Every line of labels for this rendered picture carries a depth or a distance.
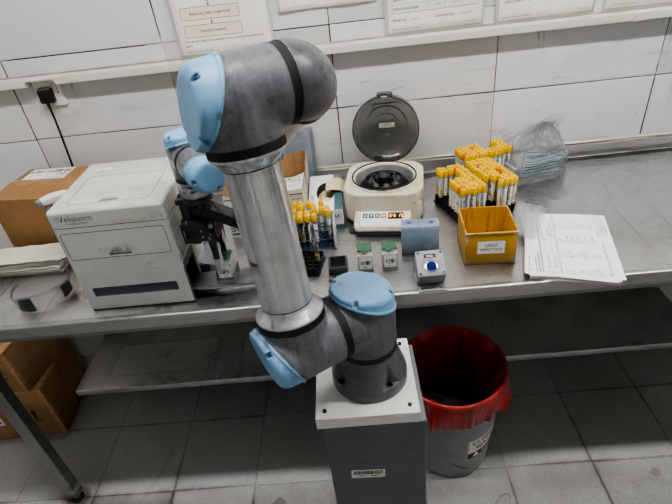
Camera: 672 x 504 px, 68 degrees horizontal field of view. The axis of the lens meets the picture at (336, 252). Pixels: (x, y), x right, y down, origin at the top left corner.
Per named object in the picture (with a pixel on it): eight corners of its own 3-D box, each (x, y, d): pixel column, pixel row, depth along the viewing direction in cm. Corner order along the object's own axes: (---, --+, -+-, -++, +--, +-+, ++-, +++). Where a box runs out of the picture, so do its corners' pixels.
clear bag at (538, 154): (509, 191, 160) (515, 136, 150) (481, 170, 174) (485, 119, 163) (578, 174, 165) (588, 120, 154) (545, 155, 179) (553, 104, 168)
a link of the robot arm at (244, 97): (359, 369, 87) (293, 36, 63) (284, 411, 81) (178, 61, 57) (326, 338, 96) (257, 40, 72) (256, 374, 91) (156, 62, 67)
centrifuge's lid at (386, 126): (349, 94, 154) (352, 89, 161) (354, 171, 165) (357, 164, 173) (419, 90, 150) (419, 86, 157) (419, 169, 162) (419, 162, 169)
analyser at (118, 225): (91, 311, 130) (42, 213, 113) (126, 252, 153) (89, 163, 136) (206, 301, 129) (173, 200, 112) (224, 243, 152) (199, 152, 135)
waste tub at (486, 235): (463, 266, 130) (465, 234, 125) (456, 238, 141) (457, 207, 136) (515, 263, 129) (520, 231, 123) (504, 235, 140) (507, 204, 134)
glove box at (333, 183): (310, 231, 152) (306, 204, 147) (312, 194, 172) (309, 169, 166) (350, 227, 152) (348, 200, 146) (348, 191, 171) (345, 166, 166)
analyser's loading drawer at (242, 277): (181, 294, 129) (176, 279, 126) (187, 279, 135) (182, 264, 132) (259, 288, 128) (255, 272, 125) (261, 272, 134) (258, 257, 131)
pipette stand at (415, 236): (402, 261, 135) (401, 230, 129) (401, 246, 141) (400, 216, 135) (439, 259, 134) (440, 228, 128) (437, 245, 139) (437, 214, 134)
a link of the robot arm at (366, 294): (410, 342, 93) (409, 284, 85) (351, 375, 87) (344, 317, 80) (373, 309, 101) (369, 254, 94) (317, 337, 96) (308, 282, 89)
